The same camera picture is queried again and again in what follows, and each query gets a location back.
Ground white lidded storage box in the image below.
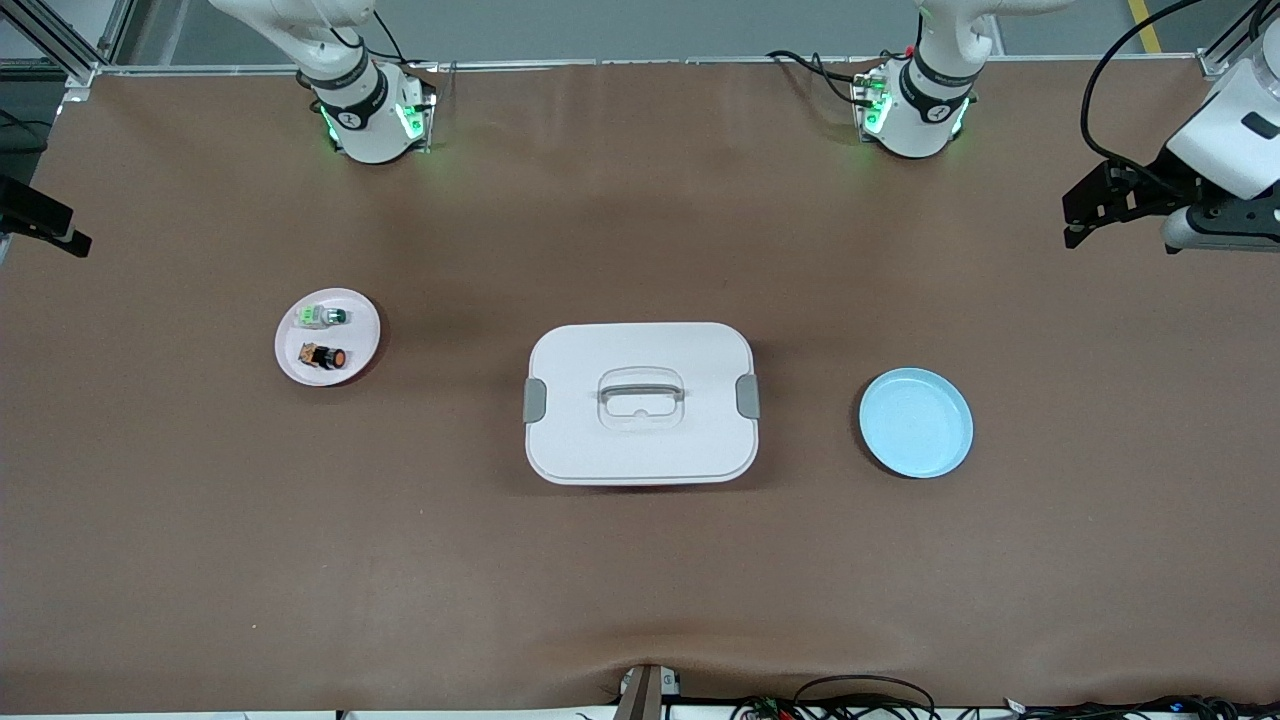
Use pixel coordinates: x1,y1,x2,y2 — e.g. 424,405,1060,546
524,321,761,487

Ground light blue round plate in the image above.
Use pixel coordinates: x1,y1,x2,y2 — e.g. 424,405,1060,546
858,367,974,480

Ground pink round plate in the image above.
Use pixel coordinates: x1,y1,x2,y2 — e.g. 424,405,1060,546
274,288,382,388

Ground brown table cover sheet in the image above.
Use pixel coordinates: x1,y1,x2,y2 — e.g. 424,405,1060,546
0,58,1280,716

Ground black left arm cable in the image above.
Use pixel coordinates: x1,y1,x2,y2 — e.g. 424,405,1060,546
1080,0,1206,196

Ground aluminium frame profile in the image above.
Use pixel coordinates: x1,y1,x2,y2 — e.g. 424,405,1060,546
1198,10,1266,81
0,0,136,106

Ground black left base cables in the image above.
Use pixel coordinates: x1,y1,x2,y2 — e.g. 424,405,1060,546
766,48,876,106

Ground black right base cable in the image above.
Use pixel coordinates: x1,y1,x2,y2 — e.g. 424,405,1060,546
372,10,413,69

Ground translucent grey box handle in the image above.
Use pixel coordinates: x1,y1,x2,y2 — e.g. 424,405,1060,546
597,382,687,405

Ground black cable bundle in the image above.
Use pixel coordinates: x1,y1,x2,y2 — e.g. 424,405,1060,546
1000,693,1280,720

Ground black looped cable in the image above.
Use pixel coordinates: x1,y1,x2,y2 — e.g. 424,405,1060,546
795,675,936,720

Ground metal camera post bracket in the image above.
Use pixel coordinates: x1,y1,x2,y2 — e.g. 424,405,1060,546
612,663,683,720

